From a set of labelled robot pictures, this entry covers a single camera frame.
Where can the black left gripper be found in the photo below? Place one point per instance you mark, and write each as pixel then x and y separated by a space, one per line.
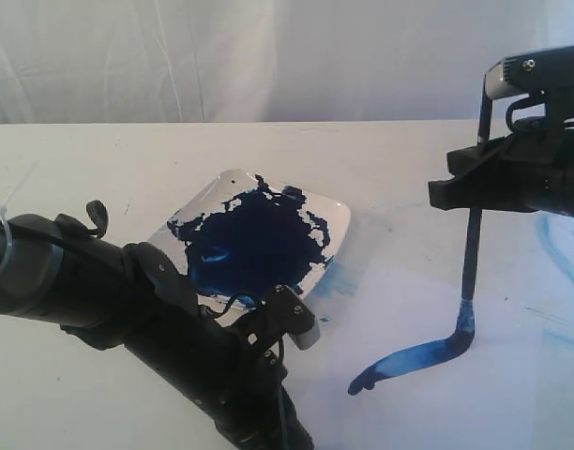
pixel 200 360

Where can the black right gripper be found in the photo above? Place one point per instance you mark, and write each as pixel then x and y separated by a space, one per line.
pixel 539 154

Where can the black paintbrush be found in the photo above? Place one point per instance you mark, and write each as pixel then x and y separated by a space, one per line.
pixel 465 329

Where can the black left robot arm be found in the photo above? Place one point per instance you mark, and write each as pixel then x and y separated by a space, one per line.
pixel 62 271

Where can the white square paint dish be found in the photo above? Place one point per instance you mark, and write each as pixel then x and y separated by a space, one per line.
pixel 243 234

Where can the white paper sheet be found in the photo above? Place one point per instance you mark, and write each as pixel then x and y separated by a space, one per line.
pixel 483 399

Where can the white zip tie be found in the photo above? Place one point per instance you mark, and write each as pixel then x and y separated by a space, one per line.
pixel 3 220

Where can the white backdrop curtain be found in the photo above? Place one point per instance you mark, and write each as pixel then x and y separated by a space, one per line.
pixel 255 61

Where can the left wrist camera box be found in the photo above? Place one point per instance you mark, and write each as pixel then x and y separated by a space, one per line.
pixel 284 313

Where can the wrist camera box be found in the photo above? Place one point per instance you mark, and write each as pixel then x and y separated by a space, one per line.
pixel 529 72
pixel 284 313

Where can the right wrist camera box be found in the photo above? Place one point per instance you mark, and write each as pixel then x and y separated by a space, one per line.
pixel 529 72

